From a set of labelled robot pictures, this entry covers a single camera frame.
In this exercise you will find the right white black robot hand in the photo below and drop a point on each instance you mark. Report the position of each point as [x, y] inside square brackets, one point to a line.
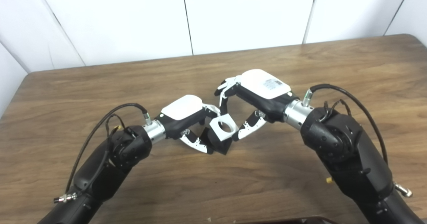
[263, 90]

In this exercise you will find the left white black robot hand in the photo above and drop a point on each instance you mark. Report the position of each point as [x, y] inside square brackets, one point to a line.
[181, 110]

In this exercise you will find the white square piece with hole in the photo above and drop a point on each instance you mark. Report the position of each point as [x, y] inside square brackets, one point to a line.
[215, 130]

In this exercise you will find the black peg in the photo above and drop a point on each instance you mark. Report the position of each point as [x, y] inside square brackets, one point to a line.
[222, 147]

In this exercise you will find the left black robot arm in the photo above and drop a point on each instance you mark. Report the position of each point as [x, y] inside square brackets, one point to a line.
[100, 174]

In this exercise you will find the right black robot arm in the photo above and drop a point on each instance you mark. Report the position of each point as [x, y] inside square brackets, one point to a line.
[343, 150]

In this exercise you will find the dark robot body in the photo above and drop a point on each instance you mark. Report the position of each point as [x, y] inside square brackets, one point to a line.
[287, 220]

